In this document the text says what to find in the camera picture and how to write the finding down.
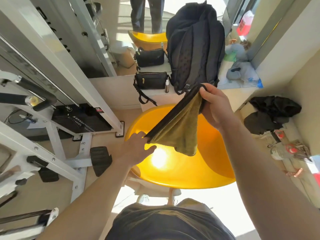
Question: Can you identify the blue grey plush toy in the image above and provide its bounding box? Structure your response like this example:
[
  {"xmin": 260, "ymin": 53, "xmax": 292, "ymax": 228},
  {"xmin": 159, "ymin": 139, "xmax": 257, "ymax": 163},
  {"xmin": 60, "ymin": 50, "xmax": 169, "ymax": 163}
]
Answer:
[{"xmin": 224, "ymin": 43, "xmax": 263, "ymax": 88}]

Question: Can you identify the white gym machine frame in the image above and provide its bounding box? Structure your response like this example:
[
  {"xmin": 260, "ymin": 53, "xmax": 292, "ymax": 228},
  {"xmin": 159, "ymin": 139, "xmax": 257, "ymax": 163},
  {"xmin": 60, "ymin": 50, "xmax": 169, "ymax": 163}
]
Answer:
[{"xmin": 0, "ymin": 0, "xmax": 125, "ymax": 240}]

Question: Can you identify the person's right forearm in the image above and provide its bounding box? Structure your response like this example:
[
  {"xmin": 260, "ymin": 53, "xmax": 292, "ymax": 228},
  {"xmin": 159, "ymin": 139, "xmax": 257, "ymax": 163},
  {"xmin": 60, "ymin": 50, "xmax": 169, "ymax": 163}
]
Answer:
[{"xmin": 220, "ymin": 120, "xmax": 320, "ymax": 240}]

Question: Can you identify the small black foot pad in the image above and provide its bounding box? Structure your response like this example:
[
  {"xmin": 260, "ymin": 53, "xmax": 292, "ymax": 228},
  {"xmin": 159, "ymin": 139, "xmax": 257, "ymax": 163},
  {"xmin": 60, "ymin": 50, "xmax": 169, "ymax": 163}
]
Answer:
[{"xmin": 38, "ymin": 167, "xmax": 60, "ymax": 183}]

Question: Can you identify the olive green towel black edge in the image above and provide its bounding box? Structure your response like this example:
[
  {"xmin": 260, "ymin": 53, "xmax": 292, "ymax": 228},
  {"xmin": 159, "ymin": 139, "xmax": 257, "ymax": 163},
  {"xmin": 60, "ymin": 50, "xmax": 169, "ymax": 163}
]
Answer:
[{"xmin": 144, "ymin": 83, "xmax": 208, "ymax": 157}]

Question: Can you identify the person's right hand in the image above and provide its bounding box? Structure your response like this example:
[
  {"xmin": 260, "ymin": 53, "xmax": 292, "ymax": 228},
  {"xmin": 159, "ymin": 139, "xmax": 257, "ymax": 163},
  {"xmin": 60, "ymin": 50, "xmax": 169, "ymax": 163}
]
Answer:
[{"xmin": 199, "ymin": 83, "xmax": 242, "ymax": 133}]

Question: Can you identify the wall mirror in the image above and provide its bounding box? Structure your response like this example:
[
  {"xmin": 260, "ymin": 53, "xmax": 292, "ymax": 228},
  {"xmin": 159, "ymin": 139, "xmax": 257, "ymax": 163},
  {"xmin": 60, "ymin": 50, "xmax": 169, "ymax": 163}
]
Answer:
[{"xmin": 67, "ymin": 0, "xmax": 173, "ymax": 78}]

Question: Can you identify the person's left hand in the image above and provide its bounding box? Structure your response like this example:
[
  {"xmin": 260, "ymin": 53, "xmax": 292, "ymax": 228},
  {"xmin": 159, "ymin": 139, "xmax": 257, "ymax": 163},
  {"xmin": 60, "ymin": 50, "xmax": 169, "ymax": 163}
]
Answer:
[{"xmin": 119, "ymin": 131, "xmax": 157, "ymax": 168}]

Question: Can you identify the yellow plastic chair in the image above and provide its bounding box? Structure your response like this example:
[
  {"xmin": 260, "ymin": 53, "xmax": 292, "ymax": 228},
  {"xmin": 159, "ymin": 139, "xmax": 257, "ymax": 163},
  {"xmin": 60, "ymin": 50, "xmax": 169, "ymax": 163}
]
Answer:
[{"xmin": 124, "ymin": 103, "xmax": 237, "ymax": 190}]

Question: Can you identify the black handbag with strap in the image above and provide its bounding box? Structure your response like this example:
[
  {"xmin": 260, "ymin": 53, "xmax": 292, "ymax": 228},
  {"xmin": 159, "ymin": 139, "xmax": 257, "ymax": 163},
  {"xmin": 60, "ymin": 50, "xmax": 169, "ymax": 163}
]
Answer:
[{"xmin": 133, "ymin": 72, "xmax": 171, "ymax": 107}]

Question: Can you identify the black padded machine handle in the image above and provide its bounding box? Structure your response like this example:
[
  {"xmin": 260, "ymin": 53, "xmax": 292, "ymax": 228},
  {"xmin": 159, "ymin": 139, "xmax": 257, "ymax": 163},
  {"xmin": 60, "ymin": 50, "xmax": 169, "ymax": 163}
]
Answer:
[{"xmin": 0, "ymin": 77, "xmax": 58, "ymax": 112}]

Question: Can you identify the black weight stack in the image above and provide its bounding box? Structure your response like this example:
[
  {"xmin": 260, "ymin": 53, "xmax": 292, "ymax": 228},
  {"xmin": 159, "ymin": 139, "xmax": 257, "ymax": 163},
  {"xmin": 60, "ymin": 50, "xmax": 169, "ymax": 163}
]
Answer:
[{"xmin": 51, "ymin": 103, "xmax": 113, "ymax": 134}]

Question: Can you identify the person's dark grey shirt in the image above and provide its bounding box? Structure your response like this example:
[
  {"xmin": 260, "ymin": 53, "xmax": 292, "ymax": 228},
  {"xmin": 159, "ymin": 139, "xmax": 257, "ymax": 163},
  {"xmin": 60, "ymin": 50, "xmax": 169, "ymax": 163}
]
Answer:
[{"xmin": 105, "ymin": 198, "xmax": 237, "ymax": 240}]

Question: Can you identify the person's left forearm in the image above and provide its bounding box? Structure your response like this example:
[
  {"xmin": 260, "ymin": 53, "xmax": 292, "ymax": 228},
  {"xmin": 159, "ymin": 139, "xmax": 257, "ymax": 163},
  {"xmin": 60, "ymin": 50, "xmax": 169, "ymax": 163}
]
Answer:
[{"xmin": 37, "ymin": 159, "xmax": 133, "ymax": 240}]

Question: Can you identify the pile of black clothes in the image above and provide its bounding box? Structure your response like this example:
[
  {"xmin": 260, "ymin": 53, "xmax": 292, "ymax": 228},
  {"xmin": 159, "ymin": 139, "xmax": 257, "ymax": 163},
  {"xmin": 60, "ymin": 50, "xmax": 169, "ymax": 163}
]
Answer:
[{"xmin": 243, "ymin": 95, "xmax": 302, "ymax": 135}]

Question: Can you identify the black backpack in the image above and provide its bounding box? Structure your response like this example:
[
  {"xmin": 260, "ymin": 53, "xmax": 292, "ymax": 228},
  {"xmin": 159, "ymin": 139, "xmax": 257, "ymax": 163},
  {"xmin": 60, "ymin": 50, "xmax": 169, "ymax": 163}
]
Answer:
[{"xmin": 166, "ymin": 0, "xmax": 226, "ymax": 95}]

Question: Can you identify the white low ledge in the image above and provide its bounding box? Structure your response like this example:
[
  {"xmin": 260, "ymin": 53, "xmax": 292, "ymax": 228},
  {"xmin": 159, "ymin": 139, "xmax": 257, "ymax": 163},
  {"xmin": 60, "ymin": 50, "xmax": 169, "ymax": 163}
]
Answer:
[{"xmin": 89, "ymin": 73, "xmax": 260, "ymax": 113}]

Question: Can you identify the large black foot pad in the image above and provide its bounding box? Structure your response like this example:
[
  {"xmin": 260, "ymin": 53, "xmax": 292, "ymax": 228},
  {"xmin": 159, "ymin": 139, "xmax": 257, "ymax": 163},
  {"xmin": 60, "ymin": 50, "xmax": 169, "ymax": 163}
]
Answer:
[{"xmin": 90, "ymin": 146, "xmax": 113, "ymax": 177}]

